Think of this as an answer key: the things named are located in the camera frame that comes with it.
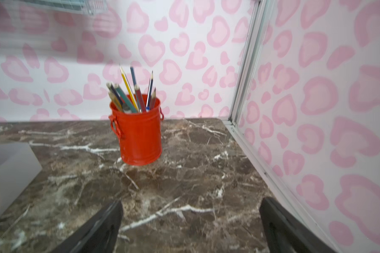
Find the dark red pencil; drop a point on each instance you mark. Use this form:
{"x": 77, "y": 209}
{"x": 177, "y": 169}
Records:
{"x": 140, "y": 99}

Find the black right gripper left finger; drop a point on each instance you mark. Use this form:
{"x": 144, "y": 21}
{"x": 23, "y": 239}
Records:
{"x": 98, "y": 235}

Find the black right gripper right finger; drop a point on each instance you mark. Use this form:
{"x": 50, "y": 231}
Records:
{"x": 285, "y": 234}

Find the translucent plastic storage box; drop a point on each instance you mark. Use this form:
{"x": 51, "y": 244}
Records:
{"x": 18, "y": 168}

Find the green pencil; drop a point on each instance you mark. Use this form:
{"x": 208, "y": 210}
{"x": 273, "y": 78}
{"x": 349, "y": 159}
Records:
{"x": 125, "y": 99}

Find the blue pencil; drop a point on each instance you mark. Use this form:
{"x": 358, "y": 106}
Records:
{"x": 134, "y": 79}

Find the red metal pencil bucket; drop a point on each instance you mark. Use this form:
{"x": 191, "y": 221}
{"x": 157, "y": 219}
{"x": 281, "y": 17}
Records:
{"x": 139, "y": 134}

